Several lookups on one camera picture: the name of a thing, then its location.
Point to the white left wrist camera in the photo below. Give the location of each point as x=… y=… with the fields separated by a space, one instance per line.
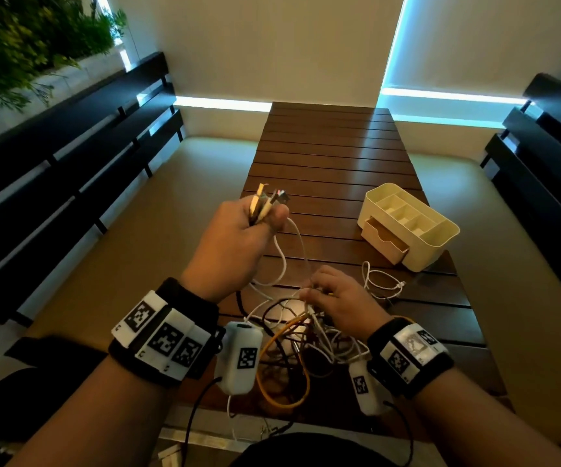
x=238 y=357

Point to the black right camera lead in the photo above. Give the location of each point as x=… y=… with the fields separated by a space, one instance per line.
x=404 y=427

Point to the black left wristband with markers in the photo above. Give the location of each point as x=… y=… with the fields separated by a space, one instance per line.
x=166 y=330

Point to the person's right hand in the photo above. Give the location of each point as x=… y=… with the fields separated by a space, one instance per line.
x=351 y=306

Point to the person's left forearm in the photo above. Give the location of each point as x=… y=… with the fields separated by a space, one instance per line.
x=100 y=418

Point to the cream plastic desk organizer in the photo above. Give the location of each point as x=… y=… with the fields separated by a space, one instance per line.
x=421 y=228

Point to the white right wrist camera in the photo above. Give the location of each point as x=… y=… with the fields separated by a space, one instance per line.
x=365 y=388

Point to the person's right fingers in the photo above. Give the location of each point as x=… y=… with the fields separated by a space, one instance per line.
x=320 y=286

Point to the black camera lead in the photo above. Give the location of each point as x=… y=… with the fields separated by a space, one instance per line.
x=404 y=427
x=194 y=413

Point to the person's left thumb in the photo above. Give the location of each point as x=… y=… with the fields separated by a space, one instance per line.
x=274 y=219

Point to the person's black clothing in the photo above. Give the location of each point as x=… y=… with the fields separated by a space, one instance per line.
x=309 y=452

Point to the black wristband with markers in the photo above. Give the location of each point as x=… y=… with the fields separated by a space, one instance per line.
x=166 y=330
x=409 y=357

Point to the black left camera lead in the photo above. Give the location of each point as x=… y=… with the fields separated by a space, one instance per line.
x=194 y=413

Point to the person's left hand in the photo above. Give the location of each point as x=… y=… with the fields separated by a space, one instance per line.
x=227 y=252

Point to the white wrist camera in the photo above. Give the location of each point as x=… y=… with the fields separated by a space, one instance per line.
x=365 y=388
x=238 y=357

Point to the black right wristband with markers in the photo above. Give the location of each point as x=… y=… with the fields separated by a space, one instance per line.
x=409 y=357

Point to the green leafy plant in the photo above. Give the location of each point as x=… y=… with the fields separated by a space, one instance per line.
x=22 y=38

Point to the person's right forearm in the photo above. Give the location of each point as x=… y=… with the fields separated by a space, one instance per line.
x=475 y=423

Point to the black slatted bench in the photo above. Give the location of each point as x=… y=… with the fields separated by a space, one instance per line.
x=548 y=179
x=52 y=189

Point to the cream organizer drawer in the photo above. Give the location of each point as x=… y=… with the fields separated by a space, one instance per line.
x=382 y=243

